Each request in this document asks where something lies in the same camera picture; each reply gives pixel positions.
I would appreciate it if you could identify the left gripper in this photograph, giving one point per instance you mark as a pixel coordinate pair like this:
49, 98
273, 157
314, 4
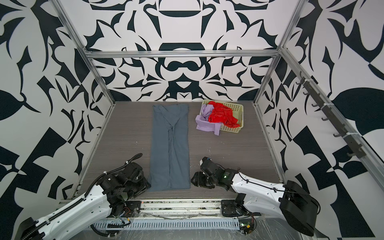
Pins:
144, 186

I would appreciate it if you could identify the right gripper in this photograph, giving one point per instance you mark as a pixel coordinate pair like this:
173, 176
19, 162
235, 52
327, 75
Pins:
198, 176

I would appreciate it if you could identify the grey t shirt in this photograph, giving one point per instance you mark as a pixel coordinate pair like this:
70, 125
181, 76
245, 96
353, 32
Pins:
170, 155

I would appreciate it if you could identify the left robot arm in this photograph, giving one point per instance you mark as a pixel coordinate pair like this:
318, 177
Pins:
102, 199

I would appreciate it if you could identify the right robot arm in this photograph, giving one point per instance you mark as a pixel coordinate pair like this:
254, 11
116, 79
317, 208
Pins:
289, 201

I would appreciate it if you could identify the lilac t shirt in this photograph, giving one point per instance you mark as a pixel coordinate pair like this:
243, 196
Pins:
202, 120

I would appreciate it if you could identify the small electronics board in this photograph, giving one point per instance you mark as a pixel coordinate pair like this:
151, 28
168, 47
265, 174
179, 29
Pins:
247, 225

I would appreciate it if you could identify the red t shirt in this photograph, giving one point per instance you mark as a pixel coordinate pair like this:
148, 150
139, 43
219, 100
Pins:
222, 114

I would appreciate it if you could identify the pale green plastic basket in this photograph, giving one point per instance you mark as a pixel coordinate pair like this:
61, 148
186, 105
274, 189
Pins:
238, 113

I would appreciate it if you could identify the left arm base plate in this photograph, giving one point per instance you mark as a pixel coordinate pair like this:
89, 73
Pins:
131, 209

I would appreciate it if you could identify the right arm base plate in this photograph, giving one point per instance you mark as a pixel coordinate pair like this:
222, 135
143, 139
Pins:
231, 208

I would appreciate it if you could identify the white slotted cable duct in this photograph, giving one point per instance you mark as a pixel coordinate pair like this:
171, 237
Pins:
174, 224

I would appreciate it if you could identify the black coat hook rail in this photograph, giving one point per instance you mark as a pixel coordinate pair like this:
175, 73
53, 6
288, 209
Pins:
333, 115

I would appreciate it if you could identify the aluminium frame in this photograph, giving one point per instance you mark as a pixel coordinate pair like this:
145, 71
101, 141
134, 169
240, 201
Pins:
147, 53

